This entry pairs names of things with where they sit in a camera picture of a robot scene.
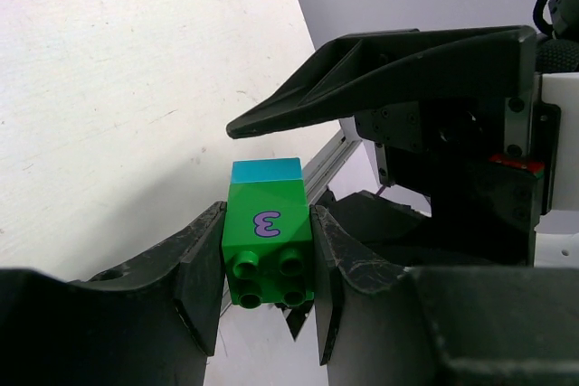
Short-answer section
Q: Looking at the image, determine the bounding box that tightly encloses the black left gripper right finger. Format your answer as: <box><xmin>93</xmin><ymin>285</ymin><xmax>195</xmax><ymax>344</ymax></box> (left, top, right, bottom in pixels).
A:
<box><xmin>311</xmin><ymin>207</ymin><xmax>578</xmax><ymax>385</ymax></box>

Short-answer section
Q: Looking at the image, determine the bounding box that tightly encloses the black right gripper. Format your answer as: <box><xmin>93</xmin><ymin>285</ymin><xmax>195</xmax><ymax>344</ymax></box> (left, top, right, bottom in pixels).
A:
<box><xmin>226</xmin><ymin>25</ymin><xmax>561</xmax><ymax>266</ymax></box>

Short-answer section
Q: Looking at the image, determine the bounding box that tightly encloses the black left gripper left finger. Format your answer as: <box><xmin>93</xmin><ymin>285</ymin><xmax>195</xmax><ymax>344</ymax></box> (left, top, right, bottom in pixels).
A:
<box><xmin>1</xmin><ymin>202</ymin><xmax>225</xmax><ymax>385</ymax></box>

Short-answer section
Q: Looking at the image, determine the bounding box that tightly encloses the green lego piece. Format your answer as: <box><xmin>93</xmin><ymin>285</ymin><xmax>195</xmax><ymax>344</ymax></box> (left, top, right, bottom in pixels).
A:
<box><xmin>222</xmin><ymin>180</ymin><xmax>314</xmax><ymax>309</ymax></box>

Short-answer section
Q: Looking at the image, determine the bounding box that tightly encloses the teal small lego cube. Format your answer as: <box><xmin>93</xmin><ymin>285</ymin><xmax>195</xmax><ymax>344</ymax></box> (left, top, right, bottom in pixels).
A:
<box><xmin>231</xmin><ymin>157</ymin><xmax>303</xmax><ymax>184</ymax></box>

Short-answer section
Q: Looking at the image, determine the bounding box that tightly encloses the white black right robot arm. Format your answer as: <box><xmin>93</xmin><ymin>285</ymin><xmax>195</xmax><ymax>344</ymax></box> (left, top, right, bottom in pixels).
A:
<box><xmin>226</xmin><ymin>25</ymin><xmax>578</xmax><ymax>267</ymax></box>

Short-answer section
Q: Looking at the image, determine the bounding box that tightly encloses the aluminium table edge rail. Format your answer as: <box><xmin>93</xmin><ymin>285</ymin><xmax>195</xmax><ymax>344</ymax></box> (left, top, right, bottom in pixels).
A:
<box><xmin>303</xmin><ymin>130</ymin><xmax>361</xmax><ymax>204</ymax></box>

